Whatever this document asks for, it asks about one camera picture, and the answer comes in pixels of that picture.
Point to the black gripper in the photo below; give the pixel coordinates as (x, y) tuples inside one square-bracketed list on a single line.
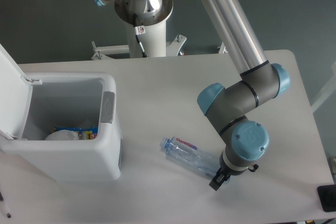
[(224, 173)]

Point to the clear plastic water bottle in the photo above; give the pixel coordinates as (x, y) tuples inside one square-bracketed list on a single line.
[(190, 157)]

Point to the white paper wrapper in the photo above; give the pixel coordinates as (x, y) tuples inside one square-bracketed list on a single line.
[(62, 135)]

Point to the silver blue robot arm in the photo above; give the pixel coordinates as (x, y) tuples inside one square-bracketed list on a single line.
[(225, 108)]

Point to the white plastic trash can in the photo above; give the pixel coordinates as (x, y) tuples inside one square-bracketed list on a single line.
[(63, 123)]

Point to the white trash can lid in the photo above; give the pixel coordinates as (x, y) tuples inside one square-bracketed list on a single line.
[(16, 95)]

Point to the black device at table edge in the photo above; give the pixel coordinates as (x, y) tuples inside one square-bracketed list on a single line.
[(326, 195)]

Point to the blue snack wrapper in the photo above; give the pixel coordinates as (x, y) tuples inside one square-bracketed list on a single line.
[(84, 133)]

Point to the white furniture at right edge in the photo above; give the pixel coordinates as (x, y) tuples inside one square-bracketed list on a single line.
[(326, 91)]

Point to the black white pen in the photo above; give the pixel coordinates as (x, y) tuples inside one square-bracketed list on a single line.
[(4, 207)]

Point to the white metal base frame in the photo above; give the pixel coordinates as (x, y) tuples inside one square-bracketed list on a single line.
[(141, 46)]

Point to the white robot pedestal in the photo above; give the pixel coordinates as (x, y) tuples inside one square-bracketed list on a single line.
[(144, 16)]

